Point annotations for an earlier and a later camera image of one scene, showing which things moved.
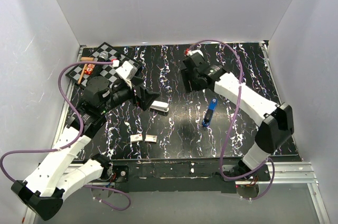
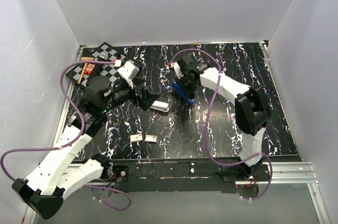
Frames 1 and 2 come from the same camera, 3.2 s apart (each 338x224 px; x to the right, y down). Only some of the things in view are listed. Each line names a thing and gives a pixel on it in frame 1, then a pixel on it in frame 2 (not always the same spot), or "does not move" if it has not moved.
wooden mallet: [84, 58] does not move
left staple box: [136, 138] does not move
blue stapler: [206, 120] to [182, 94]
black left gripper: [147, 96] does not move
